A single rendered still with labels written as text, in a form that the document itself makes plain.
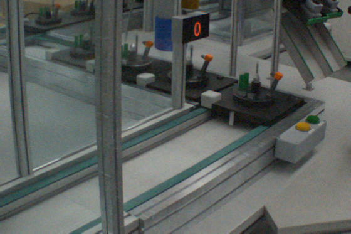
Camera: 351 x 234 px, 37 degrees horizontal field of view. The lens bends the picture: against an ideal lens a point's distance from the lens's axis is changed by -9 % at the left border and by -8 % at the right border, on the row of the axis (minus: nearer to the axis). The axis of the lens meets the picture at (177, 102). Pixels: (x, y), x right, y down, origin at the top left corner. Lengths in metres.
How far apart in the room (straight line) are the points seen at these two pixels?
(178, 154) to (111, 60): 0.66
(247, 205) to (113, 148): 0.54
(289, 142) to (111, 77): 0.73
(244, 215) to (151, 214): 0.28
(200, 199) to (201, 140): 0.34
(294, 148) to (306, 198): 0.15
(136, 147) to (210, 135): 0.24
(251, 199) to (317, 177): 0.23
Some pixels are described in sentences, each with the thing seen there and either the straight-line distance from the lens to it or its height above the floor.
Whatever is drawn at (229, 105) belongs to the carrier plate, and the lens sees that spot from 1.65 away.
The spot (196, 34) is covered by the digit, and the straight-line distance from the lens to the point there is 1.54.
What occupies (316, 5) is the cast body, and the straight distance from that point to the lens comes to 1.82.
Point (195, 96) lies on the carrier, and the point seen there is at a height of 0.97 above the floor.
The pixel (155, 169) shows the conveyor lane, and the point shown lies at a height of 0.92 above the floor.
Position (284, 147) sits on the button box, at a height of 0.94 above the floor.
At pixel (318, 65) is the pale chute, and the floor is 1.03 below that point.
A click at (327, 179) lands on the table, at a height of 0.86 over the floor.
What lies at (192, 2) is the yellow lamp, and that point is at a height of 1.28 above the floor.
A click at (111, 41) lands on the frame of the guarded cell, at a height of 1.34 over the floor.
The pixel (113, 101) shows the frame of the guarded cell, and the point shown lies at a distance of 0.86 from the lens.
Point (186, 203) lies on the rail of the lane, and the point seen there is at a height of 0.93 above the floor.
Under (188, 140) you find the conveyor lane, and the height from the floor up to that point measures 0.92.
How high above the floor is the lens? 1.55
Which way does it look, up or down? 21 degrees down
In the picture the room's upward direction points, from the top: 2 degrees clockwise
